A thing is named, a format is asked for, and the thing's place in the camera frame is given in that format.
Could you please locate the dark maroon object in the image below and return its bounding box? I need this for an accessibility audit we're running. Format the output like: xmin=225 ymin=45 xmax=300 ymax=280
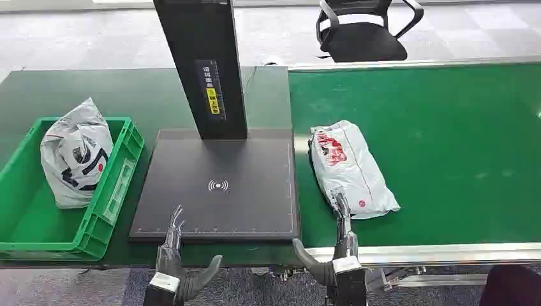
xmin=479 ymin=265 xmax=541 ymax=306

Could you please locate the black office chair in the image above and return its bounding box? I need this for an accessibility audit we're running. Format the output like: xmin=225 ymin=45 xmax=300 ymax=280
xmin=315 ymin=0 xmax=425 ymax=63

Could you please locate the green conveyor belt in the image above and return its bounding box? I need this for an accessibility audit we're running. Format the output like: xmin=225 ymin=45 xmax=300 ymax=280
xmin=288 ymin=63 xmax=541 ymax=249

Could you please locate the grey parcel with red print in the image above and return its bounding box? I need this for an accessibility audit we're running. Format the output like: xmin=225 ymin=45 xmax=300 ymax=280
xmin=308 ymin=120 xmax=401 ymax=221

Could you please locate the green plastic crate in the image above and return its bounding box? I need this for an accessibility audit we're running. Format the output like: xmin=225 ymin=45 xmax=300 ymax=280
xmin=0 ymin=116 xmax=145 ymax=261

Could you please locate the grey parcel with black print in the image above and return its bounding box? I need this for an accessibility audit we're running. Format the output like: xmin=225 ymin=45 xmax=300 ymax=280
xmin=40 ymin=97 xmax=114 ymax=210

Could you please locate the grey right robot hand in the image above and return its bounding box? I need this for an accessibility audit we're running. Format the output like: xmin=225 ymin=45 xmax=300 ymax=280
xmin=292 ymin=190 xmax=360 ymax=286

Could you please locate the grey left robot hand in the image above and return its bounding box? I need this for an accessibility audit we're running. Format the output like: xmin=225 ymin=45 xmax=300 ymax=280
xmin=152 ymin=205 xmax=223 ymax=303

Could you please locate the black scanner stand with column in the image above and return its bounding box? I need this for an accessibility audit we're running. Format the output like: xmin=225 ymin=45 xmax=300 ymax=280
xmin=128 ymin=0 xmax=300 ymax=244

